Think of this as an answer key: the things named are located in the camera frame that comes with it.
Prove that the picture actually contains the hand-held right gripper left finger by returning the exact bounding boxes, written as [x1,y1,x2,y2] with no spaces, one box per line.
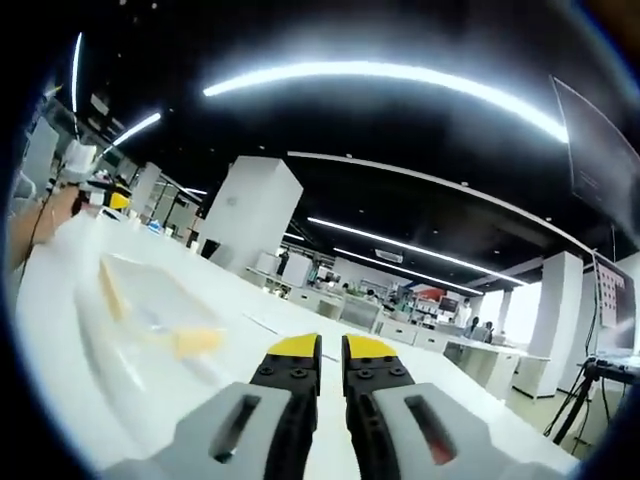
[103,332,323,480]

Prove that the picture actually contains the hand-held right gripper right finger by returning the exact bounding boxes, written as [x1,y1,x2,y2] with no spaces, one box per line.
[341,333,559,480]

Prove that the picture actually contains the clear storage box yellow latches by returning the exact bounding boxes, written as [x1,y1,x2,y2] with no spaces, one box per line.
[72,249,229,396]

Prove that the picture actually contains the short ceiling strip light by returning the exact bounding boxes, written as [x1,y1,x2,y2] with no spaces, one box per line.
[106,111,162,147]

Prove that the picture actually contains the row of white cabinets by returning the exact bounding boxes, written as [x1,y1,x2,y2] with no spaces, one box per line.
[288,283,544,402]

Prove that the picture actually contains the glass display cabinet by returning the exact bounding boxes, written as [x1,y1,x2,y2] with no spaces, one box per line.
[339,294,382,332]

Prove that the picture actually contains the white square pillar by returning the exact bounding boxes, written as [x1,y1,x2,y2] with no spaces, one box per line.
[196,155,305,289]

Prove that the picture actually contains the straight ceiling strip light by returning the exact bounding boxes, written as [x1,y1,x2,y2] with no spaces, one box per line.
[306,216,527,287]
[333,246,485,297]

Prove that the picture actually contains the black tripod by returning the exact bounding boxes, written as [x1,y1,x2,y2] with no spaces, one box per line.
[547,356,640,454]

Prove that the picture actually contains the monitor on black pole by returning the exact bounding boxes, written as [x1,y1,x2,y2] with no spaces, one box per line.
[592,251,638,347]

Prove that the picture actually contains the long curved ceiling strip light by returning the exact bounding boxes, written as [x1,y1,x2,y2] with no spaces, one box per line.
[201,60,570,145]

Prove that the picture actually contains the thin black cable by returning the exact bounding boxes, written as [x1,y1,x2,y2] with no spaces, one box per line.
[19,167,69,282]

